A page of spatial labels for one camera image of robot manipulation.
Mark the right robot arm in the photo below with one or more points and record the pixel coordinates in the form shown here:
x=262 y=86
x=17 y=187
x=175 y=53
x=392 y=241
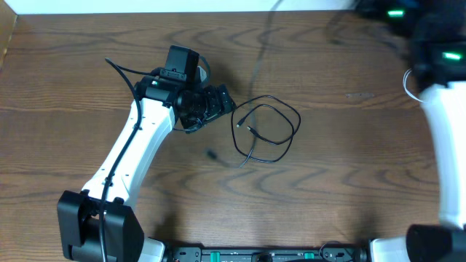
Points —
x=435 y=31

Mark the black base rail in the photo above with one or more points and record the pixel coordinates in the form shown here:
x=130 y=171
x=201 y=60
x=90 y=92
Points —
x=329 y=252

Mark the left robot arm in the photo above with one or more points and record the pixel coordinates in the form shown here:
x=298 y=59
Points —
x=99 y=223

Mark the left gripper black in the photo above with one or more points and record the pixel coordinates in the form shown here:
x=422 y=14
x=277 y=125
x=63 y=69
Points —
x=217 y=108

